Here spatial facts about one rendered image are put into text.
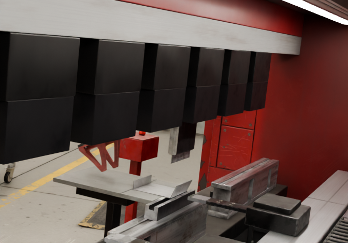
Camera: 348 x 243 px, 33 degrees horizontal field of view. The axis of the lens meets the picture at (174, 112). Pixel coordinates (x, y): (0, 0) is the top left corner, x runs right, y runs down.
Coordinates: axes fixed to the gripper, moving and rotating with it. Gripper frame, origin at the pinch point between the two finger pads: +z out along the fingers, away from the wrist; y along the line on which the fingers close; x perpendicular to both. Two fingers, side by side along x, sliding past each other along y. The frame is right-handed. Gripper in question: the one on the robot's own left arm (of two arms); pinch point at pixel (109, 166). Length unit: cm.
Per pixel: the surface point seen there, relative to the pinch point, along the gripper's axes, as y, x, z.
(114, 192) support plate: -8.4, -4.2, 6.3
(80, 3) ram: -50, -37, -20
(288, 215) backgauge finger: -4.3, -38.7, 23.2
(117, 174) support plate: 6.6, 2.6, 2.4
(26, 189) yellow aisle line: 263, 248, -21
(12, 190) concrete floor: 254, 255, -25
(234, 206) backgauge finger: -0.4, -26.7, 18.5
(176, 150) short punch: -4.3, -20.4, 2.7
